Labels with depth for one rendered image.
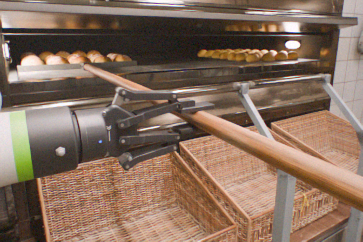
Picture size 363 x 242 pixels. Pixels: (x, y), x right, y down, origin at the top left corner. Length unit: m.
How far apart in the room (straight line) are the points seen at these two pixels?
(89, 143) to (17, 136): 0.09
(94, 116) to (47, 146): 0.07
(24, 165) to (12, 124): 0.05
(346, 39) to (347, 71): 0.23
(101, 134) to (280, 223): 0.72
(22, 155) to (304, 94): 1.71
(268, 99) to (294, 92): 0.23
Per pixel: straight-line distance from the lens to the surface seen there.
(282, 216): 0.98
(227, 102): 1.45
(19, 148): 0.38
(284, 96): 1.75
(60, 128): 0.38
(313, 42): 2.15
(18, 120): 0.39
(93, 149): 0.40
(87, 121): 0.40
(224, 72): 1.41
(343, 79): 2.26
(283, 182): 0.92
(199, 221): 1.20
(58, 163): 0.39
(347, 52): 2.24
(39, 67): 1.41
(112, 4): 0.99
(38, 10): 0.94
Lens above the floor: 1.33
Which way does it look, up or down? 14 degrees down
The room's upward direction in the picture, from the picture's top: straight up
